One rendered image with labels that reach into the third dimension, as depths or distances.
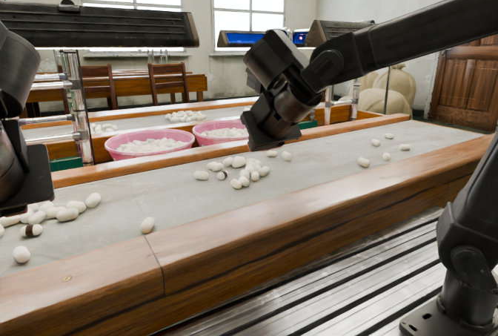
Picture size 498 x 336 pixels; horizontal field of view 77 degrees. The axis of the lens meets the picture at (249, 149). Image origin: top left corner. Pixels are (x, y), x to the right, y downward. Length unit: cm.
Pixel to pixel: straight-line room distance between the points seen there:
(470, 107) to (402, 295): 477
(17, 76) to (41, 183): 12
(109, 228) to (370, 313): 44
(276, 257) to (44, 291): 33
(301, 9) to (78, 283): 698
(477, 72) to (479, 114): 56
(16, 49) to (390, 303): 56
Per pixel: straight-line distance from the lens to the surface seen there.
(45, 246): 61
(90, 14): 67
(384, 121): 139
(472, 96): 526
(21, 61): 35
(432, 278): 65
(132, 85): 342
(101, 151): 115
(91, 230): 62
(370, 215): 70
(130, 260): 48
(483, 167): 48
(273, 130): 52
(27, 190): 40
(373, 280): 61
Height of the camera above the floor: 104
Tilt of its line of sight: 18 degrees down
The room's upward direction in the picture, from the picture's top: straight up
